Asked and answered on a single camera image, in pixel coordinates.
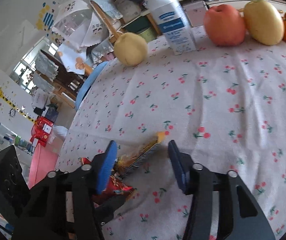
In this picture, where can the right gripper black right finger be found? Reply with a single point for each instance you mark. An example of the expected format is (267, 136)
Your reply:
(181, 165)

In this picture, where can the gold black snack wrapper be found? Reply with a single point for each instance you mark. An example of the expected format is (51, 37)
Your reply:
(129, 162)

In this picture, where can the dark wooden chair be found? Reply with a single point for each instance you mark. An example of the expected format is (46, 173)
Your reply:
(63, 84)

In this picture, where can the green waste bin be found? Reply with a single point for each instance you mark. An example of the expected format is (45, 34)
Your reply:
(148, 34)

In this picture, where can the red gift boxes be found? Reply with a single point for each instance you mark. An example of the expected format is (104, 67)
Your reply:
(41, 131)

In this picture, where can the yellow pear left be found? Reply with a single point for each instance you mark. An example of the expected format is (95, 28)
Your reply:
(130, 49)

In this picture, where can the red apple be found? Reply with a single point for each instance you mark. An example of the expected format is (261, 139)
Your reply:
(224, 25)

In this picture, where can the giraffe height wall sticker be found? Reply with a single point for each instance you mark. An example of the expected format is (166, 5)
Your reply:
(14, 109)

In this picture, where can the white mesh food cover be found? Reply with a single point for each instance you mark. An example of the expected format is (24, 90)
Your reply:
(78, 24)

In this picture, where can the yellow pear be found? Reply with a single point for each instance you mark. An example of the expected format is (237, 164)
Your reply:
(130, 49)
(264, 22)

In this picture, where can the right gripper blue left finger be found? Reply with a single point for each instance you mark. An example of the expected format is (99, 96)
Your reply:
(105, 164)

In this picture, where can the wooden dining chair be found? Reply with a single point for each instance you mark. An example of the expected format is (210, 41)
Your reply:
(110, 15)

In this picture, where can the blue cushion edge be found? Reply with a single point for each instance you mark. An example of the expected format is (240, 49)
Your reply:
(88, 83)

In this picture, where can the cherry print tablecloth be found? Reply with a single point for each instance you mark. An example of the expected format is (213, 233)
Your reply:
(225, 106)

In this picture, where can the yellow pear right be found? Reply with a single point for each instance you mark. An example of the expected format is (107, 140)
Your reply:
(264, 22)

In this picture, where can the white yogurt bottle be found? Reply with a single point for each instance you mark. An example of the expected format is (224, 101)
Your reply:
(173, 23)

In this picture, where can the dining table with cloth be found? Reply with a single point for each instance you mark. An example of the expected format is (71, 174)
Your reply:
(76, 60)

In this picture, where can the pink storage box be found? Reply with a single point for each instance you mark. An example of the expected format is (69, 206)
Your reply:
(195, 12)

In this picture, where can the red cartoon cookie packet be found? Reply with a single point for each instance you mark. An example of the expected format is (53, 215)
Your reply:
(115, 186)

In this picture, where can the pink plastic trash bucket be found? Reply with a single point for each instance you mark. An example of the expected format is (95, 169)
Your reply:
(43, 161)

